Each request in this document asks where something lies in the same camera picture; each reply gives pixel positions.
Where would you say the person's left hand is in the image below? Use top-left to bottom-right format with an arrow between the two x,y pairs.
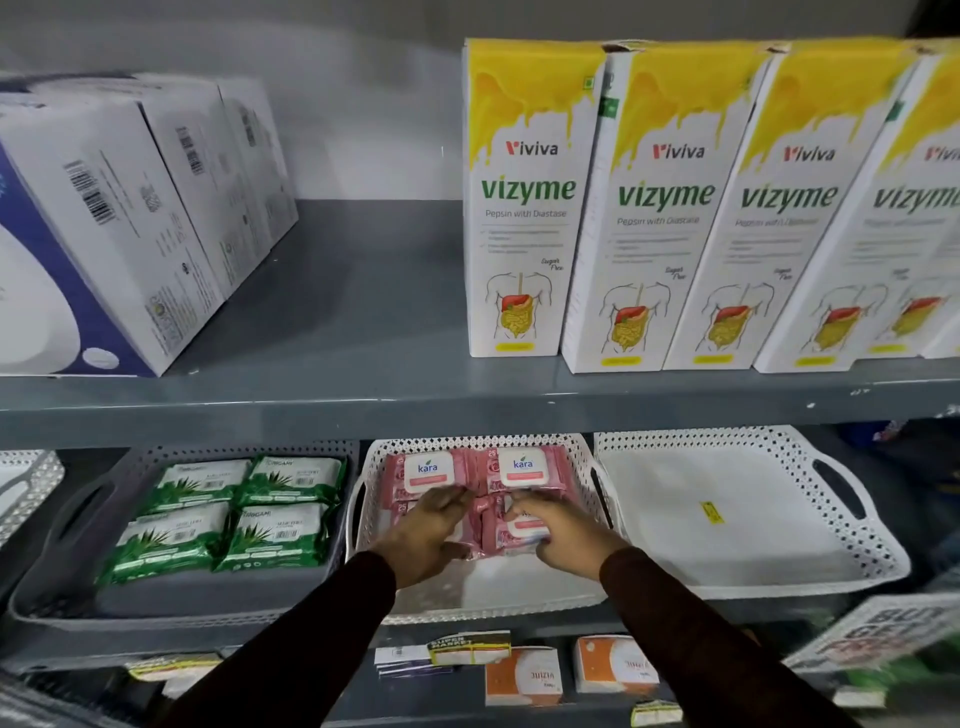
371,486 -> 476,591

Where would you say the person's right hand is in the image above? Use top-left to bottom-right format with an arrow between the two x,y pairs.
503,490 -> 632,582

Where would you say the pink wipes packet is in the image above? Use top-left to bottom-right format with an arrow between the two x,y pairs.
381,447 -> 479,501
385,491 -> 485,561
478,444 -> 573,498
480,491 -> 558,557

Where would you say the person's right forearm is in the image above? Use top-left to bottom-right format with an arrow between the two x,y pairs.
599,545 -> 861,728

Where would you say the person's left forearm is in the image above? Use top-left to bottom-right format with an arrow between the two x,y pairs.
156,550 -> 398,728

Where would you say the yellow green shelf label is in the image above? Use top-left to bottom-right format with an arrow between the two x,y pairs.
426,630 -> 513,668

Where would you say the green wipes packet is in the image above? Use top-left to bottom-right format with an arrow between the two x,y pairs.
144,459 -> 253,517
96,502 -> 231,586
214,501 -> 335,573
238,454 -> 348,508

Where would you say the orange white small box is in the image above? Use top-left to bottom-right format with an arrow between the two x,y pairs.
573,634 -> 662,696
484,647 -> 564,708

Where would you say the grey metal shelf rack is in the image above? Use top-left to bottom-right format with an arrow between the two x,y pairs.
0,0 -> 960,728

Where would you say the large white perforated plastic basket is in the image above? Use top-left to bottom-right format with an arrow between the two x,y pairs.
591,425 -> 913,602

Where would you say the yellow white shelf label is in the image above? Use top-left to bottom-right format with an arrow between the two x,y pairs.
126,652 -> 224,684
629,699 -> 685,728

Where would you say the grey perforated plastic basket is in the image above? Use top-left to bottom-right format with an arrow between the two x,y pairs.
6,441 -> 362,633

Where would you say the yellow white medicine box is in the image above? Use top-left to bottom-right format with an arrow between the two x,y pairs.
753,41 -> 960,375
663,39 -> 922,372
460,38 -> 608,359
561,42 -> 775,375

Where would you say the white sign with red letters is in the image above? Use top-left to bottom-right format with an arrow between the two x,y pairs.
782,591 -> 960,674

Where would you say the white blue cardboard box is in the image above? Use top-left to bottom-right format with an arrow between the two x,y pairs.
213,75 -> 300,250
0,96 -> 227,378
112,73 -> 273,300

